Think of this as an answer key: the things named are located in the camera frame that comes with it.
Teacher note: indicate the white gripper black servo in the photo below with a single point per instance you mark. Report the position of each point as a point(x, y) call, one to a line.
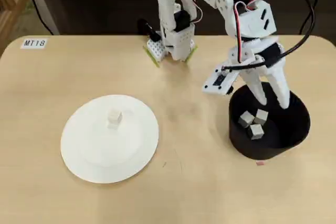
point(258, 51)

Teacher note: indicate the white cube block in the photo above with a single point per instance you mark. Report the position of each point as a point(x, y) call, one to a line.
point(246, 119)
point(261, 116)
point(114, 117)
point(256, 131)

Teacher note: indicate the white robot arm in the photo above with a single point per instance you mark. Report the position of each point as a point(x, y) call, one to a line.
point(168, 3)

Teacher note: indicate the black pot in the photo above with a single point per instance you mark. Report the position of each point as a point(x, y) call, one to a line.
point(262, 150)

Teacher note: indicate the white round plate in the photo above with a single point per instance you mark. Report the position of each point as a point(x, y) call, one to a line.
point(110, 155)

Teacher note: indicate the small pink sticker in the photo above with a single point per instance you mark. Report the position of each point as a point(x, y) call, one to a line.
point(260, 164)

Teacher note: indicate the white MT18 label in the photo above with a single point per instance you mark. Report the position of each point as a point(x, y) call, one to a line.
point(34, 43)

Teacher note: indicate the white gripper camera module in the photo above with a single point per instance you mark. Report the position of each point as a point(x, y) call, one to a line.
point(218, 79)

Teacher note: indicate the green base plate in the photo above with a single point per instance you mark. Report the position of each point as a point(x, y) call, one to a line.
point(155, 62)

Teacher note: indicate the beige slanted post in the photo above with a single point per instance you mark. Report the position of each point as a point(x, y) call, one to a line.
point(50, 16)

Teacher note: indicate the wooden shelf frame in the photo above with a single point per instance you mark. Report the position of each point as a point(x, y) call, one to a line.
point(10, 16)

